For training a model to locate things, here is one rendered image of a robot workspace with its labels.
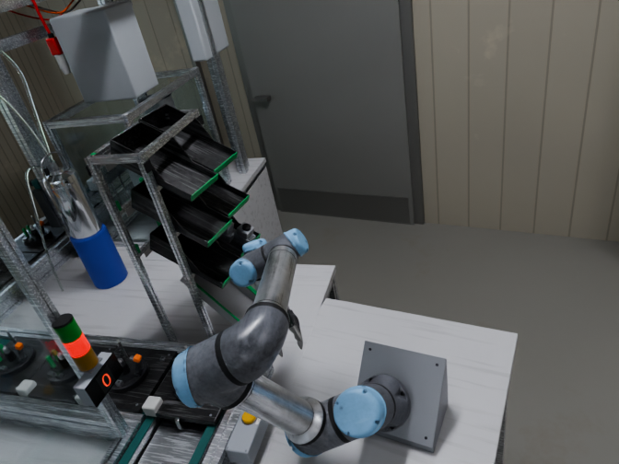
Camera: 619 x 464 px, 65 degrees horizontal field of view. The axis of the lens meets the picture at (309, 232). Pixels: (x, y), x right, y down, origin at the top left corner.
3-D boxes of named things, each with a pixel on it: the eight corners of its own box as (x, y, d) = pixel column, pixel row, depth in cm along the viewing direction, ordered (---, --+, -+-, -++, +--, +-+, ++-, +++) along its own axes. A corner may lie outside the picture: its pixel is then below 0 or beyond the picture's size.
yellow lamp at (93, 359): (102, 357, 126) (94, 343, 124) (90, 372, 122) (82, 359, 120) (87, 355, 128) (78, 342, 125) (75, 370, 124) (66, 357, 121)
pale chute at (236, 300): (262, 308, 173) (268, 303, 170) (243, 334, 164) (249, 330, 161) (202, 257, 172) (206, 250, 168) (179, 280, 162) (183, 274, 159)
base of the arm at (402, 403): (417, 387, 134) (408, 390, 125) (401, 440, 133) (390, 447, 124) (367, 365, 141) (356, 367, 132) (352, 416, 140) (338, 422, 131)
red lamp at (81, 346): (94, 343, 124) (86, 330, 121) (82, 359, 120) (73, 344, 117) (78, 342, 125) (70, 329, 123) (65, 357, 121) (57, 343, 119)
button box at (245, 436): (276, 401, 149) (273, 388, 146) (252, 466, 133) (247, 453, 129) (256, 399, 151) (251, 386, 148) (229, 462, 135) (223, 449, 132)
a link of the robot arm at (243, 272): (254, 249, 126) (267, 240, 137) (221, 269, 130) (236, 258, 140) (270, 275, 127) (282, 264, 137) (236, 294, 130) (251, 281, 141)
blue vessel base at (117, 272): (134, 269, 234) (111, 222, 219) (115, 290, 221) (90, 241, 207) (108, 268, 239) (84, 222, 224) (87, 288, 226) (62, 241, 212)
